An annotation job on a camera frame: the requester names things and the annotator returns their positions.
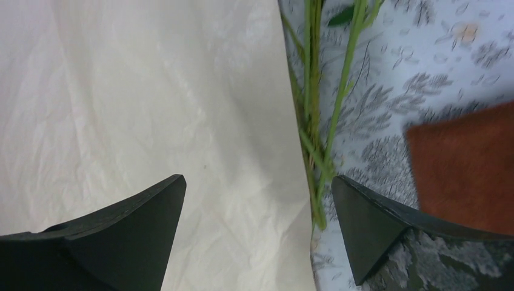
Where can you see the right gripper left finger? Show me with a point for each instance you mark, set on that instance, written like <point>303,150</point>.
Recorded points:
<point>124,246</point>

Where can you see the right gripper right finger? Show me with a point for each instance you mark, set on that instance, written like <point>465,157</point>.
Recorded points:
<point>391,244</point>

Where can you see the beige orange wrapping paper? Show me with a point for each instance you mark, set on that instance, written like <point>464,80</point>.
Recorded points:
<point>103,99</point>

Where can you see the pink fake flower bunch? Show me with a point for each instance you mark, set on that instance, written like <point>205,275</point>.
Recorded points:
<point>316,151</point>

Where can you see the brown wooden block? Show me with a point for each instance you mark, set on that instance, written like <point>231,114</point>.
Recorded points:
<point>463,169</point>

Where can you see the floral table cloth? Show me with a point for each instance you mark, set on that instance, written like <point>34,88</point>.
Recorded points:
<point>420,62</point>

